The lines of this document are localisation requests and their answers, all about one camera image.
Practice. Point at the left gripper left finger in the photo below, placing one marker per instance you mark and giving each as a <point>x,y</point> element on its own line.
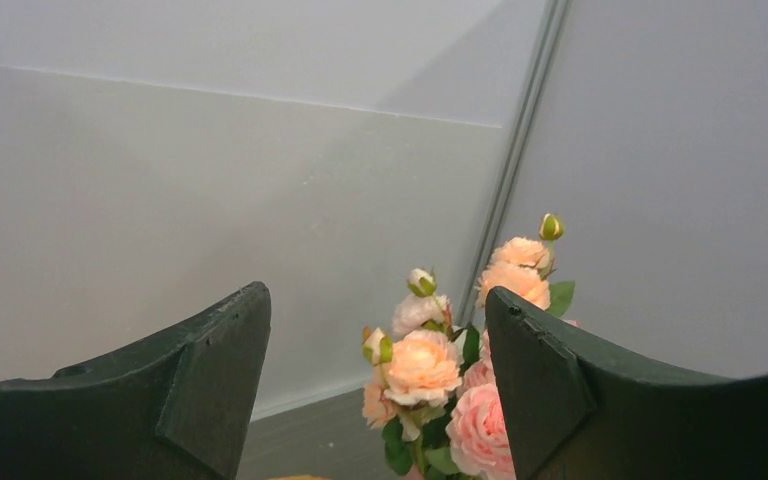
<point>176,404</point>

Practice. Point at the aluminium corner post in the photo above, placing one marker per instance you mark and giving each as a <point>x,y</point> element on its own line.
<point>539,63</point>

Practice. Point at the pink flower stem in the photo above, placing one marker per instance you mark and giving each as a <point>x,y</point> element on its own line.
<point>524,266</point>
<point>479,444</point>
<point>423,303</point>
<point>413,380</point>

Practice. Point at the green orange flower bouquet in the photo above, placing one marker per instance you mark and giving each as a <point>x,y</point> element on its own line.
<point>299,477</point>

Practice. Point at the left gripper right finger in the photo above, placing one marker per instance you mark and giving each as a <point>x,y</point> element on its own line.
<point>577,406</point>

